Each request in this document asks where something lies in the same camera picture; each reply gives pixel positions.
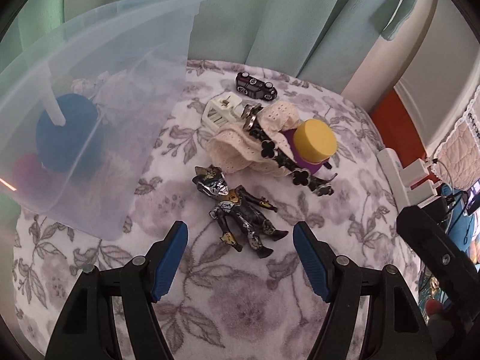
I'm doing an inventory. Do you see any blue ball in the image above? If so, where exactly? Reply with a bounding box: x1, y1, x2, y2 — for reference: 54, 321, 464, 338
36, 94, 103, 175

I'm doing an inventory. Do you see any black silver action figure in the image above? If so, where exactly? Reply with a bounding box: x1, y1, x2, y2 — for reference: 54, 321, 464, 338
192, 165, 289, 258

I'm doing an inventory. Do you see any cotton swab pack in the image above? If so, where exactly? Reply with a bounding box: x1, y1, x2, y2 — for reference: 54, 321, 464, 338
76, 150, 130, 214

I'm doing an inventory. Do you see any smartphone on stand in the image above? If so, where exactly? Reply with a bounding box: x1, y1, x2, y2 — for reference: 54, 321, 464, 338
467, 180, 480, 214

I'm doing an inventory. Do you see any white power strip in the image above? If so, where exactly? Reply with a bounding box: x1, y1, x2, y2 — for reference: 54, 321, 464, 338
377, 148, 438, 211

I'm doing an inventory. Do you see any beige quilted lace cover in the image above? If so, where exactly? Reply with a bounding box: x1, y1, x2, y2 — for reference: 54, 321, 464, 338
433, 88, 479, 190

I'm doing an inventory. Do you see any black flower headband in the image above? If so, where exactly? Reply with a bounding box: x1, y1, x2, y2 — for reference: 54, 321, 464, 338
241, 104, 338, 197

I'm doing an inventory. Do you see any yellow purple sponge cylinder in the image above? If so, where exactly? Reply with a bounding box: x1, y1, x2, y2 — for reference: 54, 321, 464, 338
284, 119, 338, 174

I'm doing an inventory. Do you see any white bed headboard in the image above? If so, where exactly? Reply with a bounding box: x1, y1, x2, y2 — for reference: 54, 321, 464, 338
341, 0, 480, 151

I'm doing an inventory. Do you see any floral grey white blanket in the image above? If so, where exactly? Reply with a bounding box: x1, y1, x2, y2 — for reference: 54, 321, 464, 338
10, 58, 429, 360

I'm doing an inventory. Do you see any blonde doll cream dress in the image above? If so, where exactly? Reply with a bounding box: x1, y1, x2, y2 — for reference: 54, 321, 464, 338
205, 100, 302, 177

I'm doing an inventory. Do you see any clear plastic storage bin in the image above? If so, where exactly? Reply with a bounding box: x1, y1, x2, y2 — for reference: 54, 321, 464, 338
1, 0, 205, 241

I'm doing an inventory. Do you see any white plastic toy crate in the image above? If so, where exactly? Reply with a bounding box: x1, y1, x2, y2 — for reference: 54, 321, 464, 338
202, 92, 242, 133

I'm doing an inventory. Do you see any green curtain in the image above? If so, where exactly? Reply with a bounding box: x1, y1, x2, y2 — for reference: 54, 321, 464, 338
1, 0, 417, 93

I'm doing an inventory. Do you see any black toy car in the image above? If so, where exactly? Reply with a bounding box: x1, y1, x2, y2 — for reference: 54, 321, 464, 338
236, 72, 278, 102

